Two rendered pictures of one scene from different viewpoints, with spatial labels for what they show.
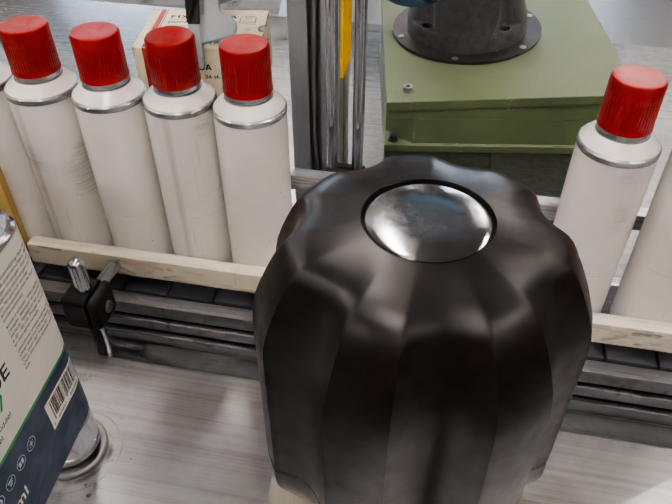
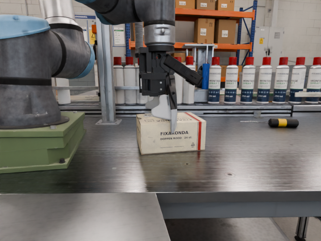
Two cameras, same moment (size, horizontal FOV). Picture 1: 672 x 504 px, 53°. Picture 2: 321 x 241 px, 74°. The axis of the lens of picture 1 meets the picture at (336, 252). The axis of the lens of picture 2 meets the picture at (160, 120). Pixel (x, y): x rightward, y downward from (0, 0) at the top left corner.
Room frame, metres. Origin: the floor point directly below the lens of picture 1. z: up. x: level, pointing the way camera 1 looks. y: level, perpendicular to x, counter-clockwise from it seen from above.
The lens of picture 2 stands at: (1.40, 0.04, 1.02)
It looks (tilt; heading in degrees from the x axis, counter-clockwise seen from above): 13 degrees down; 168
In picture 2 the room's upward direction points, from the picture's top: straight up
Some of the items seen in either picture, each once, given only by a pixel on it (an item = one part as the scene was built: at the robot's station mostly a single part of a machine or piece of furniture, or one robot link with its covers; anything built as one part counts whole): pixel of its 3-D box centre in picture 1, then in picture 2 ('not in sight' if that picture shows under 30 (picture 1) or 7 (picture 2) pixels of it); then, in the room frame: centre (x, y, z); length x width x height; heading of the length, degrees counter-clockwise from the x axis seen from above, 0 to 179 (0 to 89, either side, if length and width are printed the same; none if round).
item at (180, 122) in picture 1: (190, 164); (130, 81); (0.43, 0.11, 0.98); 0.05 x 0.05 x 0.20
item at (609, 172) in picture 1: (596, 211); (62, 81); (0.37, -0.18, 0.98); 0.05 x 0.05 x 0.20
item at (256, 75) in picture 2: not in sight; (269, 81); (-0.88, 1.88, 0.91); 0.60 x 0.40 x 0.22; 92
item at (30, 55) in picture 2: not in sight; (23, 48); (0.84, -0.16, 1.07); 0.13 x 0.12 x 0.14; 150
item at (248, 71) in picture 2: not in sight; (248, 81); (0.53, 0.63, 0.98); 0.05 x 0.05 x 0.20
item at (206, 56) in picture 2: not in sight; (196, 74); (0.40, 0.43, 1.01); 0.14 x 0.13 x 0.26; 79
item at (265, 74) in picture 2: not in sight; (264, 81); (0.55, 0.70, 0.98); 0.05 x 0.05 x 0.20
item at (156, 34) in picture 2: not in sight; (159, 37); (0.86, 0.15, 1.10); 0.08 x 0.08 x 0.05
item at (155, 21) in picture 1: (207, 54); (168, 131); (0.86, 0.17, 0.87); 0.16 x 0.12 x 0.07; 89
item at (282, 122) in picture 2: not in sight; (267, 122); (0.75, 0.58, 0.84); 0.20 x 0.03 x 0.03; 70
